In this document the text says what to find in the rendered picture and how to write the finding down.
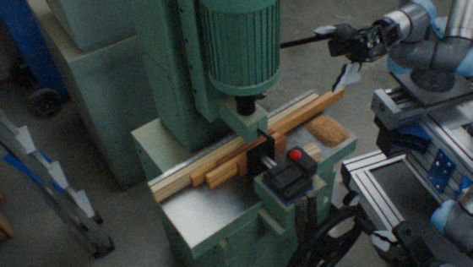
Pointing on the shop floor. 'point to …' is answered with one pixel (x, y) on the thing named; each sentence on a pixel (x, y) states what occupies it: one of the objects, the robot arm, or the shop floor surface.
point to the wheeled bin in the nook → (33, 59)
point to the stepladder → (19, 156)
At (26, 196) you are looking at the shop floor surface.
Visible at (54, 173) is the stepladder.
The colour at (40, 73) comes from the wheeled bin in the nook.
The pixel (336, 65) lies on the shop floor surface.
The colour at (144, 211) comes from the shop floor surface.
